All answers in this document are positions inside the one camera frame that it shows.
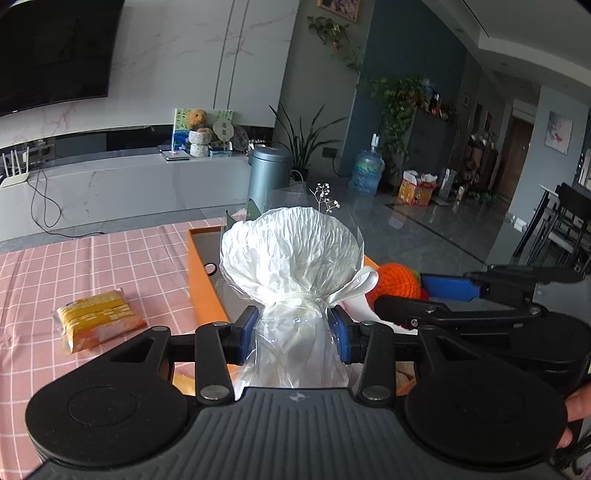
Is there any silver flat box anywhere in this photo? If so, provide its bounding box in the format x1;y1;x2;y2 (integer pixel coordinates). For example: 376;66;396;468
158;145;191;163

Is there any green and blue painting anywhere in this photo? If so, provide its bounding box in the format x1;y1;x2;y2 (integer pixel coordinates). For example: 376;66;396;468
172;107;236;151

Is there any framed wall picture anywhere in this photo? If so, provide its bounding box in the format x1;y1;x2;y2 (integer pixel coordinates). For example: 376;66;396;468
546;111;574;155

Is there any grey sideboard cabinet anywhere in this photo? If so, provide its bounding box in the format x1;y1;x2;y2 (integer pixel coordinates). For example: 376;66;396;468
406;107;460;183

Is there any orange gift bag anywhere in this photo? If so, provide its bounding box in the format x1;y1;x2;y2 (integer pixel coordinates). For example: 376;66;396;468
398;170;439;206

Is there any long-leaf potted plant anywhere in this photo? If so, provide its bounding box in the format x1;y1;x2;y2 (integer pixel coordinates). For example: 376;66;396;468
269;102;349;183

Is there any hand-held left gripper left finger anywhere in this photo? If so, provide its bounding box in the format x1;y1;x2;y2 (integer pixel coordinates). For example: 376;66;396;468
108;305;258;403

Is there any trailing wall plant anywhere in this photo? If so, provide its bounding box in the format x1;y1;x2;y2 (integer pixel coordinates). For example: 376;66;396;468
307;16;365;75

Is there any hanging ivy plant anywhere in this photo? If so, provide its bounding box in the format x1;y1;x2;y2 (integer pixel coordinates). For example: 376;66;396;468
369;76;430;176

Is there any white round sign stand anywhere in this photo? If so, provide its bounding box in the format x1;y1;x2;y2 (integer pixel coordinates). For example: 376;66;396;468
212;117;234;151

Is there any orange cardboard box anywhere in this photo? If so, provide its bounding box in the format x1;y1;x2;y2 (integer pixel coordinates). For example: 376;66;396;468
171;220;416;398

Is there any pink checked tablecloth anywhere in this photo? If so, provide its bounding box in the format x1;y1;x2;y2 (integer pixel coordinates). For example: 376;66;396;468
0;220;232;480

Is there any black power cable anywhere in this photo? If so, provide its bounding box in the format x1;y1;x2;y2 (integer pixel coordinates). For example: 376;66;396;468
27;164;108;237

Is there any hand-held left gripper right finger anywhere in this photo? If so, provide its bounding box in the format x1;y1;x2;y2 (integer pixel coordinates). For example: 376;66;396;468
330;305;481;403

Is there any white router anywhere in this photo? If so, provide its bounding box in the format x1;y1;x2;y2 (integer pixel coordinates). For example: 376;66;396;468
0;145;31;188

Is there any brown wooden door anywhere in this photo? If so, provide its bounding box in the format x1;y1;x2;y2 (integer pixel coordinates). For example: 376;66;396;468
498;115;535;201

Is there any person's right hand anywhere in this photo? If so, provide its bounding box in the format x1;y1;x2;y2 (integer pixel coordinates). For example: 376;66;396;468
556;382;591;450

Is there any white marble tv cabinet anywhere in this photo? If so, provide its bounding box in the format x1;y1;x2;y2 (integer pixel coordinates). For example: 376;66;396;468
0;122;259;243

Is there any grey round trash can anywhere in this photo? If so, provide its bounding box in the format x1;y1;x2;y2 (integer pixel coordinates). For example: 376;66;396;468
248;147;294;217

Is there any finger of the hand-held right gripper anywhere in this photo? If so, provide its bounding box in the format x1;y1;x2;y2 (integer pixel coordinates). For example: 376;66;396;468
373;294;552;334
421;264;585;308

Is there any framed flower picture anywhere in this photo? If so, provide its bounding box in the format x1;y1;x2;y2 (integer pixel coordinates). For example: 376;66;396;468
317;0;362;24

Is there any dark wooden shelf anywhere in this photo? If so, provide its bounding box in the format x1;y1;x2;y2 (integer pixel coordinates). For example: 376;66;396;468
463;134;500;195

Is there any white paper bouquet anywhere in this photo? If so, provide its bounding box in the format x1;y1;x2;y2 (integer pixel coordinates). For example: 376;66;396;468
219;182;380;391

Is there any orange crochet toy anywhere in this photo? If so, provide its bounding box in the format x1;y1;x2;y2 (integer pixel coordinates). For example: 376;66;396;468
367;263;430;330

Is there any black dining chair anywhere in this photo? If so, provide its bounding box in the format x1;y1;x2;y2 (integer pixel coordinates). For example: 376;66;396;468
512;182;591;278

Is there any blue water jug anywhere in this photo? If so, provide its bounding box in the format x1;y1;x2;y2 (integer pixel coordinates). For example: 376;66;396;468
348;134;385;197

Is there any black television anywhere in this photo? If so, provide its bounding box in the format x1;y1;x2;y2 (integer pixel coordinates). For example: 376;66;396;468
0;0;125;118

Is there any yellow tissue packet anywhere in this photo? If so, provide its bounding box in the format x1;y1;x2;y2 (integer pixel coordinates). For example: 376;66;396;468
55;287;147;355

